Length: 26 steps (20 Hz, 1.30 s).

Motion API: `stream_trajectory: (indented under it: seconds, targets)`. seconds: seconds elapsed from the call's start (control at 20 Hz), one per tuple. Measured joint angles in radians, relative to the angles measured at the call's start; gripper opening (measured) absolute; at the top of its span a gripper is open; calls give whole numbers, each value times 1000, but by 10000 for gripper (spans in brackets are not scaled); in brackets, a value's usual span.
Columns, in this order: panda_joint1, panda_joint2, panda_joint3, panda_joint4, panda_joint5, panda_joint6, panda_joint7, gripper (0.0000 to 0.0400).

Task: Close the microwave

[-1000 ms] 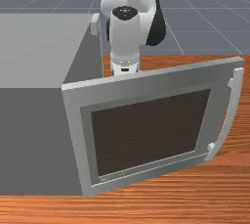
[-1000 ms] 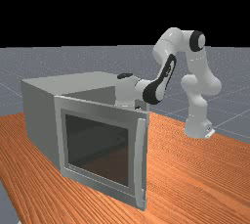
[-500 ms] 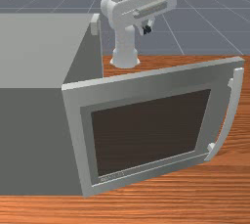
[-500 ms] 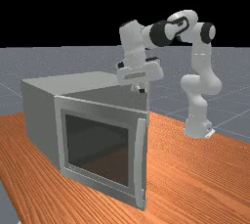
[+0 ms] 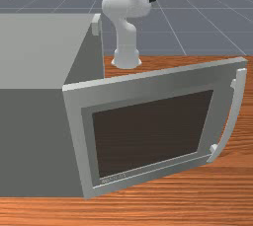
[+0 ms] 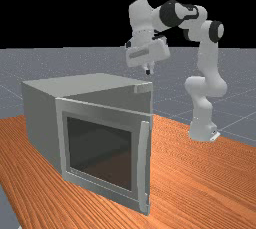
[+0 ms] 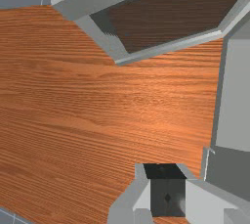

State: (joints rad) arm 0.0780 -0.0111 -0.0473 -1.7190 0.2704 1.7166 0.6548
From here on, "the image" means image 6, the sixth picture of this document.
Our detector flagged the grey microwave door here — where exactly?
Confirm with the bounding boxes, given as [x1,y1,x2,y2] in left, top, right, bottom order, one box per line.
[54,96,155,216]

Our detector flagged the grey microwave oven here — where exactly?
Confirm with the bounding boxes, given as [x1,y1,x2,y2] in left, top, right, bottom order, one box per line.
[21,72,155,175]

